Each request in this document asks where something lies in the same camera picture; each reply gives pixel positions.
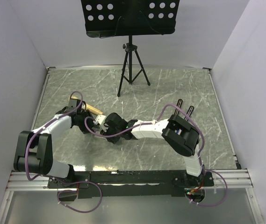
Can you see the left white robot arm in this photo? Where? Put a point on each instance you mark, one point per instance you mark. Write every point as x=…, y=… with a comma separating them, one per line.
x=34, y=150

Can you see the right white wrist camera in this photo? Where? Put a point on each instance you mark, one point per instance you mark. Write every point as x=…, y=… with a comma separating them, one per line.
x=100, y=119

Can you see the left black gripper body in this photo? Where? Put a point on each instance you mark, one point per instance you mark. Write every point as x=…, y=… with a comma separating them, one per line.
x=83, y=115

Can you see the black stapler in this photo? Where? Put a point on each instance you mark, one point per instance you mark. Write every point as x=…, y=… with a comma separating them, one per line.
x=179, y=105

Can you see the beige toy microphone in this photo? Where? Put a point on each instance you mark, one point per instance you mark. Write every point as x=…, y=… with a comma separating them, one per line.
x=93, y=108

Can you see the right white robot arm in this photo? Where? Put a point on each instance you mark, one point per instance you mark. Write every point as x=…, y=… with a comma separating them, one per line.
x=182, y=137

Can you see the aluminium extrusion rail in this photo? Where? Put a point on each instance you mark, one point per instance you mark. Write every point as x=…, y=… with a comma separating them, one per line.
x=236, y=178

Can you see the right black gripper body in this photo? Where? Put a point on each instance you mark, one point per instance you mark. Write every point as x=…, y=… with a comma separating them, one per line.
x=110, y=132

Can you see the black music stand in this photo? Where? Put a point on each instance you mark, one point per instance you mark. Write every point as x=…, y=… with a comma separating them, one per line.
x=112, y=18

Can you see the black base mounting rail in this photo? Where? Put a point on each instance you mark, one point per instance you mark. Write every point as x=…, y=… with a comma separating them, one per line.
x=133, y=183

